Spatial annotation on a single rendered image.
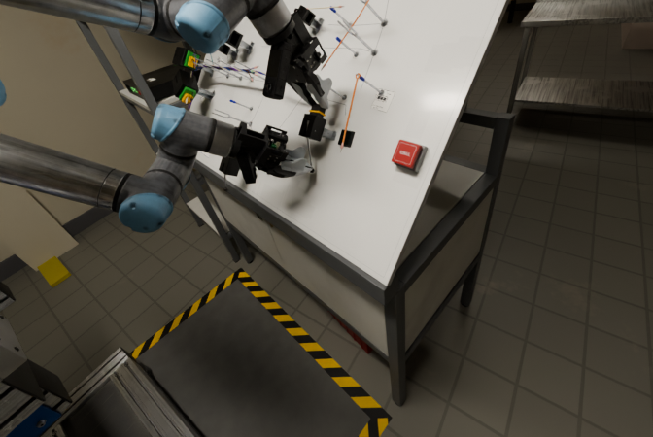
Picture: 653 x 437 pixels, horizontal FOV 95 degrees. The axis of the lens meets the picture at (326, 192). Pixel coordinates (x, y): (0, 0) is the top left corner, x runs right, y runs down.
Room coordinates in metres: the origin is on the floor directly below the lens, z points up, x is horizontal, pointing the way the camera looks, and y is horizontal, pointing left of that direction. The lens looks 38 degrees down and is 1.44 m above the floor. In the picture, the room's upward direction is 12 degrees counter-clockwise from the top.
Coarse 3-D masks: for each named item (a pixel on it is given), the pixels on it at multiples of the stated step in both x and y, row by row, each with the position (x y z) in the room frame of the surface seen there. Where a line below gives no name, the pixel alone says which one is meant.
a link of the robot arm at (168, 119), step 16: (160, 112) 0.58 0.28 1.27; (176, 112) 0.59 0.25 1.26; (192, 112) 0.62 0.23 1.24; (160, 128) 0.56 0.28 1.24; (176, 128) 0.57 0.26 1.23; (192, 128) 0.58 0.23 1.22; (208, 128) 0.59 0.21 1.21; (160, 144) 0.59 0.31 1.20; (176, 144) 0.57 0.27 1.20; (192, 144) 0.57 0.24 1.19; (208, 144) 0.58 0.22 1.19
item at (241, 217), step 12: (216, 192) 1.24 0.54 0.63; (228, 204) 1.15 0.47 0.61; (240, 204) 1.02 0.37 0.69; (228, 216) 1.23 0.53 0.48; (240, 216) 1.08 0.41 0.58; (252, 216) 0.96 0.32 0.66; (240, 228) 1.15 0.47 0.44; (252, 228) 1.02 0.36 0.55; (264, 228) 0.90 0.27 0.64; (252, 240) 1.08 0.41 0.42; (264, 240) 0.94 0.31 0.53; (276, 252) 0.88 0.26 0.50
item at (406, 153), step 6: (402, 144) 0.54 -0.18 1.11; (408, 144) 0.53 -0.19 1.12; (414, 144) 0.52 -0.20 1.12; (396, 150) 0.54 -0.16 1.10; (402, 150) 0.53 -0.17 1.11; (408, 150) 0.52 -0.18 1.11; (414, 150) 0.51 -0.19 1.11; (420, 150) 0.51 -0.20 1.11; (396, 156) 0.53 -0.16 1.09; (402, 156) 0.52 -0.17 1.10; (408, 156) 0.51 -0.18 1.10; (414, 156) 0.50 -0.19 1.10; (396, 162) 0.52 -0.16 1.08; (402, 162) 0.51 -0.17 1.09; (408, 162) 0.50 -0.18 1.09; (414, 162) 0.50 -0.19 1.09
